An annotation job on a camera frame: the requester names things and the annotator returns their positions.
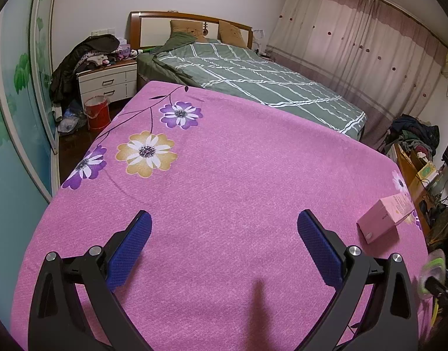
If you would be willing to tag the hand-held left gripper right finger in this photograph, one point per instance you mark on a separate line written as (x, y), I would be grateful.
(319, 248)

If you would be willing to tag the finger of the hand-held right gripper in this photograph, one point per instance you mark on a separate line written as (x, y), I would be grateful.
(438, 287)

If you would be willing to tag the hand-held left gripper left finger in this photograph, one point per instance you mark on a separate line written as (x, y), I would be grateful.
(130, 248)

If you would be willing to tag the clear plastic cup green label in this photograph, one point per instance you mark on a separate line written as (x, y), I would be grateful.
(430, 268)

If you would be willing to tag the pink cardboard box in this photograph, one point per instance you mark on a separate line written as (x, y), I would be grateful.
(383, 219)

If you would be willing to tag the pink floral blanket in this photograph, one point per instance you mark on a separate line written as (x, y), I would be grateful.
(246, 175)

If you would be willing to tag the light green box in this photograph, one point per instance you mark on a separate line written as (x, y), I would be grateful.
(427, 172)

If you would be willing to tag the wooden desk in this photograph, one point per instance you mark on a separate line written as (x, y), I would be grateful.
(405, 162)

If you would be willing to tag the red bucket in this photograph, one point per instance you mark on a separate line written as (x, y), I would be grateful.
(97, 115)

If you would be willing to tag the bluish plastic bag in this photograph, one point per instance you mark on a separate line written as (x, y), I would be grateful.
(68, 122)

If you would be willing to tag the dark clothes pile on desk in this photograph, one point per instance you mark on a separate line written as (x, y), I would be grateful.
(410, 131)

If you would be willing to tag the white nightstand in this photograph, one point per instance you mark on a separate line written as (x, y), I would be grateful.
(107, 84)

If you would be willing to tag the green checked blanket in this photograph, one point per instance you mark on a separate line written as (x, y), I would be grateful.
(253, 76)

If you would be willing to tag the leaf print wardrobe door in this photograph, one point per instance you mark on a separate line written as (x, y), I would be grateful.
(15, 98)

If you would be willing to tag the black clothes pile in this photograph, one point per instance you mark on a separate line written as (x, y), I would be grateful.
(77, 58)

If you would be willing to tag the pink beige curtain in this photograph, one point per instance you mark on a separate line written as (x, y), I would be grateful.
(355, 44)

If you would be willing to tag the wooden bed headboard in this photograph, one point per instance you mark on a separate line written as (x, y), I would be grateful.
(154, 25)

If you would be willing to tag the brown pillow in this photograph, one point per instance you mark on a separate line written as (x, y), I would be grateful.
(189, 29)
(231, 33)

